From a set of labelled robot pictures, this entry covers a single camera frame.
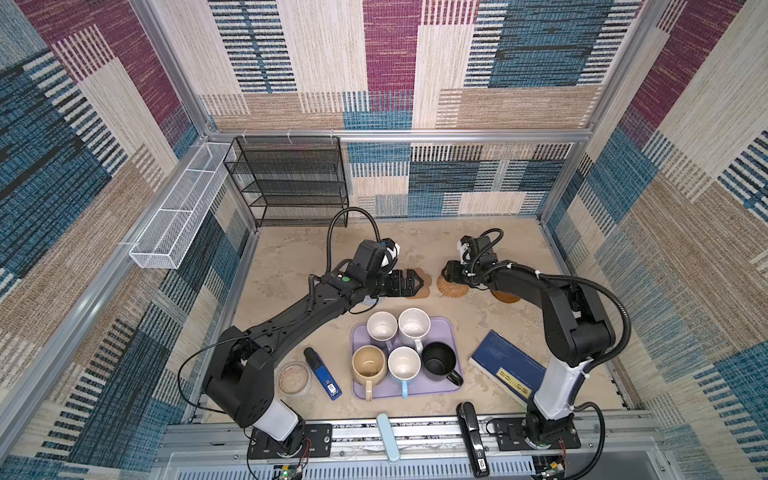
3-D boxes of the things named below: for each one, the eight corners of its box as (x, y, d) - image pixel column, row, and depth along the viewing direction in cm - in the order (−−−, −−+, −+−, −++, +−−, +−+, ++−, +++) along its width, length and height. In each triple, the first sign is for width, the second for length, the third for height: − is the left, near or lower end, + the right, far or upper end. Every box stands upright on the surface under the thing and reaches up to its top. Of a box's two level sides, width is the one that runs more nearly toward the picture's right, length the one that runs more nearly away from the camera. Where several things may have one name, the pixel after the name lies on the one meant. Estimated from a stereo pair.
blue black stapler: (333, 403, 81) (330, 398, 77) (305, 358, 89) (301, 351, 85) (344, 394, 82) (341, 389, 78) (315, 350, 90) (311, 344, 86)
